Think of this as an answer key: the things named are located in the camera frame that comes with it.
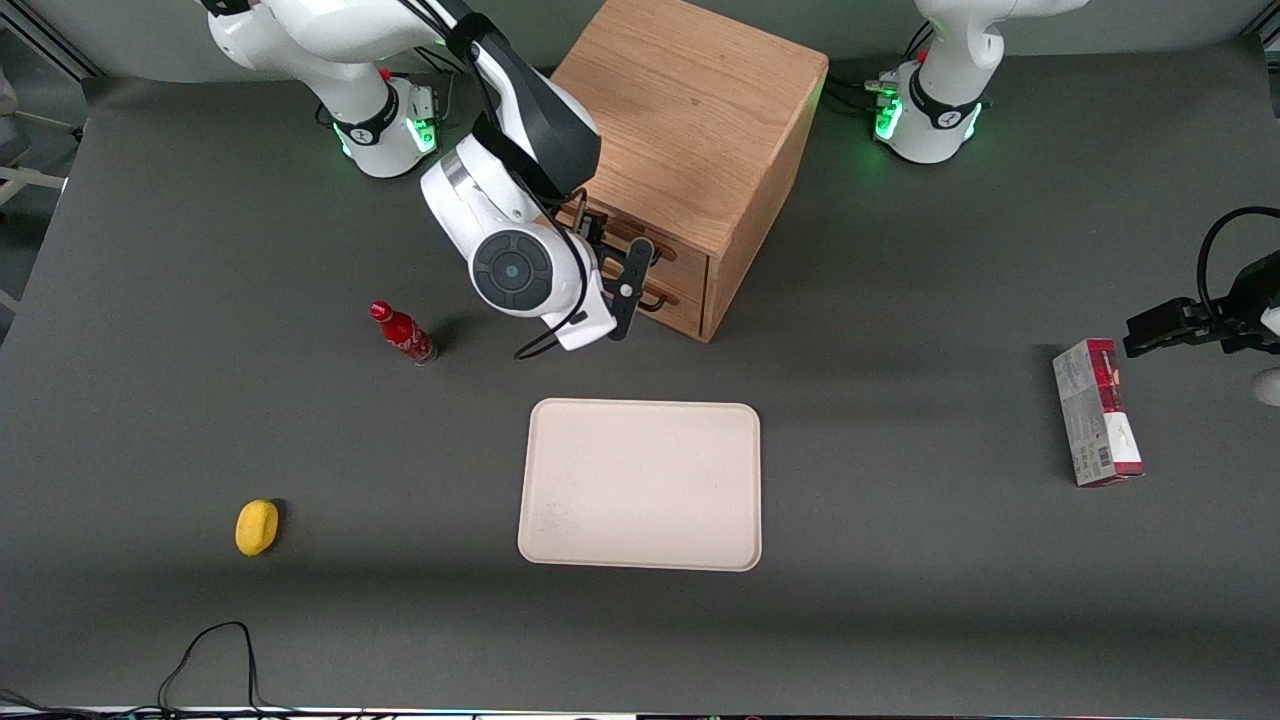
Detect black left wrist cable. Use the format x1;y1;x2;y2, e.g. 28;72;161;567
1197;206;1280;323

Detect black left arm base cables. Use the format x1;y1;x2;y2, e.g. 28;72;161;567
825;25;933;117

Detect yellow lemon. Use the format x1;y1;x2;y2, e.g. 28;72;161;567
235;499;281;557

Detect black arm base cables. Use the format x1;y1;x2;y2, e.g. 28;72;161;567
412;45;473;127
825;25;933;117

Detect white metal frame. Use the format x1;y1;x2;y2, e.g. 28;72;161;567
0;68;71;317

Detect red soda bottle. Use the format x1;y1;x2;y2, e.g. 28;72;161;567
369;300;439;367

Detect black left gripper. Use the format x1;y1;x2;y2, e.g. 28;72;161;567
1122;252;1280;359

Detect beige plastic tray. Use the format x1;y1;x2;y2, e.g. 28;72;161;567
517;398;763;573

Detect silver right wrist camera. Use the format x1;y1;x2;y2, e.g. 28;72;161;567
545;236;658;353

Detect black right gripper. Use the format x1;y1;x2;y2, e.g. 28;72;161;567
562;203;615;265

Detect black right arm base cables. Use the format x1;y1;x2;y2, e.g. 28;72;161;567
412;45;473;127

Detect black cable on table edge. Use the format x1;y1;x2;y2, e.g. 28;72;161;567
0;621;301;719

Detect wooden drawer cabinet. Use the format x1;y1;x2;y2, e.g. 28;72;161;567
548;0;830;344

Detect red and white carton box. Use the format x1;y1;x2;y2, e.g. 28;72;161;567
1052;338;1146;488

